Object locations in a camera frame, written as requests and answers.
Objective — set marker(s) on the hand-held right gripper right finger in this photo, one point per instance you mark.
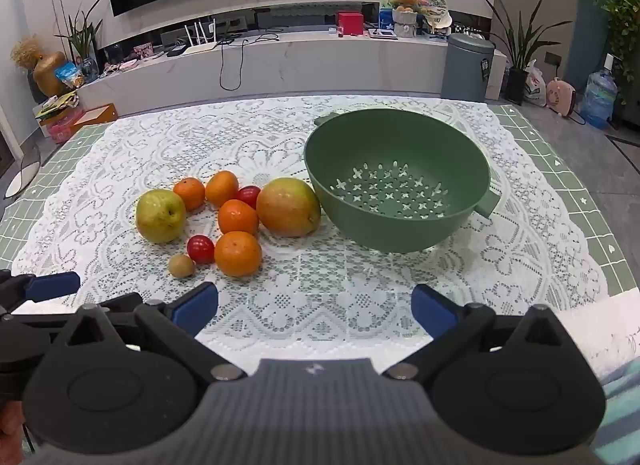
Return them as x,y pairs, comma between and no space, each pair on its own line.
433,309

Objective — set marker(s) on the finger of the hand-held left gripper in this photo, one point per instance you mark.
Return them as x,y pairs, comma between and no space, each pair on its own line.
40,326
52,285

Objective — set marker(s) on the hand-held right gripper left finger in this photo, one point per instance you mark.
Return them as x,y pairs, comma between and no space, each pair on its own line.
196,306

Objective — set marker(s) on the small brown kiwi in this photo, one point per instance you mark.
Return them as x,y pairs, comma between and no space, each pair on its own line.
180,265

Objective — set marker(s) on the red tomato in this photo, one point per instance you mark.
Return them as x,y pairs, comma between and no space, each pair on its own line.
249,195
200,249

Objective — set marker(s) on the orange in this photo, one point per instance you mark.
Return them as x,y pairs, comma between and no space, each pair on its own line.
222,188
238,218
190,193
238,254

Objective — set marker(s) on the green apple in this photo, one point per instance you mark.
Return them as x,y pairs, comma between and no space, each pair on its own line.
160,217

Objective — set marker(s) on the red-green mango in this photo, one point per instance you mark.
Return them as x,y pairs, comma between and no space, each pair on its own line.
287,207

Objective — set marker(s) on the green colander bowl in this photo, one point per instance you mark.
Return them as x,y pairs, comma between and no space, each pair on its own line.
400,155

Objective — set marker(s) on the person's left hand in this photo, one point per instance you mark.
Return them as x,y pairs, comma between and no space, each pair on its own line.
7,425

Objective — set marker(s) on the white lace tablecloth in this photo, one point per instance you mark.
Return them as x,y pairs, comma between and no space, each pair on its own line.
310,295

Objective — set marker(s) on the pink box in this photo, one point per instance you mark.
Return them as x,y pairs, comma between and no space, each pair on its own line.
65,127

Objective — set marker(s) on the orange cardboard box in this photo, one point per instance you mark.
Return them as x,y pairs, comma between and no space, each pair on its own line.
97,114

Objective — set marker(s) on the green grid table mat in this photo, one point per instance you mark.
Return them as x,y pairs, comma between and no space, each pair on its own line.
600,195

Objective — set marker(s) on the blue snack bag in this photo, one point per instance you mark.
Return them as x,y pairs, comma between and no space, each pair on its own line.
71,76

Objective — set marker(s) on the gold vase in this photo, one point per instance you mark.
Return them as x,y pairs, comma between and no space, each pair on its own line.
49,75

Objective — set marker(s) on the teal striped clothing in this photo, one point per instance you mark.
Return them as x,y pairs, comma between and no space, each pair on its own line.
622,410

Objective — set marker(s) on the dried flower bunch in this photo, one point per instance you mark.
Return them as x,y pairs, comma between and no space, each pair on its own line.
26,51

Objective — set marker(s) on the potted plant black pot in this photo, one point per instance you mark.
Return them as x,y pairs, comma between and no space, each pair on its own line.
517,85

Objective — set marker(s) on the grey trash can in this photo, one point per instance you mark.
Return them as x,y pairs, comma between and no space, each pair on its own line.
467,70

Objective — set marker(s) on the white plastic bag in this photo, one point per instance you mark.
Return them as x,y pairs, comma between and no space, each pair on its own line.
535,87

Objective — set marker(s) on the green plant glass vase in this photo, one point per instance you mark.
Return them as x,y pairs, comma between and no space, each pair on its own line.
82,40

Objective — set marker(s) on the pink heater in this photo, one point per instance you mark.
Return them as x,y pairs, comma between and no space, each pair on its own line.
560,95

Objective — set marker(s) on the white router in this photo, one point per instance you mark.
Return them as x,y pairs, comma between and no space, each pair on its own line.
202,40

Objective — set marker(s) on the white television console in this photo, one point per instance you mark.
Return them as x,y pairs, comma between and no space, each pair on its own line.
310,65

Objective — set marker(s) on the blue water bottle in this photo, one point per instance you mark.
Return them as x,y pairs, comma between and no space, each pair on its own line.
599,97

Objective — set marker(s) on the red box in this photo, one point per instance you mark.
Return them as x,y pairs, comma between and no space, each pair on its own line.
350,24

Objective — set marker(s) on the teddy bear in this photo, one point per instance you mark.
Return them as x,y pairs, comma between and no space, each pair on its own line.
406,0

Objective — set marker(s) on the leafy green plant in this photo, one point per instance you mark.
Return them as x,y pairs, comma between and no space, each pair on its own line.
625,30

